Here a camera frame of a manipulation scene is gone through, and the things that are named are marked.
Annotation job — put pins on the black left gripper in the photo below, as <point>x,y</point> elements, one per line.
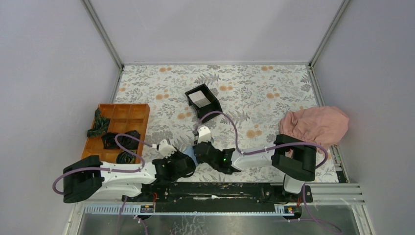
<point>177,154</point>

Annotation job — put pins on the orange compartment tray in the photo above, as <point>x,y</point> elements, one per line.
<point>110,120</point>

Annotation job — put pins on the pink cloth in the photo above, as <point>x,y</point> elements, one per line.
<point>324,126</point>

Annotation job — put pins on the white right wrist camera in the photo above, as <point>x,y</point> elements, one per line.
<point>202,134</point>

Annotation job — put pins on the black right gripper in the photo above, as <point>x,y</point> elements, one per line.
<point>207,143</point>

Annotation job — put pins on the black card box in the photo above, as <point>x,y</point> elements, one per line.
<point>208,112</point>

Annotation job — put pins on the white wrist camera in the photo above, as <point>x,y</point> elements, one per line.
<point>202,134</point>
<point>165,148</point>

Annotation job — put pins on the stack of white cards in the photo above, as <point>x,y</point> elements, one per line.
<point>199,99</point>

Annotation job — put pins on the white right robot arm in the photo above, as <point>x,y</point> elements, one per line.
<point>295,158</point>

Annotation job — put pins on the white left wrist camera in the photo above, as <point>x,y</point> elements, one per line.
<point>165,148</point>

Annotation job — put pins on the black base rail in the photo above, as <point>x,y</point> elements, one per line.
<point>187,197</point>

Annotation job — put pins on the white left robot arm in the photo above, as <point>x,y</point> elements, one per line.
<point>91,178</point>

